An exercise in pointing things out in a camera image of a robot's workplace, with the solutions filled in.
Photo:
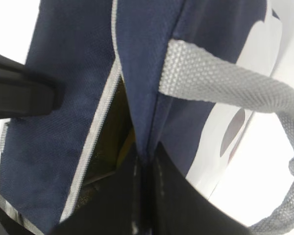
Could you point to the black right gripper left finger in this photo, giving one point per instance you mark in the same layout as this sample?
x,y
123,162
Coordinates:
x,y
115,209

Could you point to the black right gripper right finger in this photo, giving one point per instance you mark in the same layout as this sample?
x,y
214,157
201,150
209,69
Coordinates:
x,y
179,209

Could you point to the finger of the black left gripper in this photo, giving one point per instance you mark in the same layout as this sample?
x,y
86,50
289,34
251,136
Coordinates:
x,y
25,93

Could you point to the navy blue lunch bag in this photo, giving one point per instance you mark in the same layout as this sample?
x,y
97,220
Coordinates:
x,y
184,73

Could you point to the yellow banana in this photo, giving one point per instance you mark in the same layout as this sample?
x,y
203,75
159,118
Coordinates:
x,y
130,139

